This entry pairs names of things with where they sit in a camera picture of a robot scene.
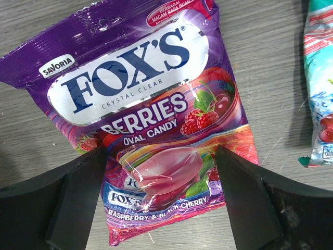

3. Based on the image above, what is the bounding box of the purple snack packet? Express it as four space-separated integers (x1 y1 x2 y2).
1 1 259 246

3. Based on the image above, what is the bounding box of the teal white snack packet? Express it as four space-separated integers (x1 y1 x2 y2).
299 1 332 168

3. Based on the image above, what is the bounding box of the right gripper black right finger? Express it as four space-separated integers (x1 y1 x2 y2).
215 146 332 249

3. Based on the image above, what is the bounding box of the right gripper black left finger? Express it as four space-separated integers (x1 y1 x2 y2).
1 147 107 249

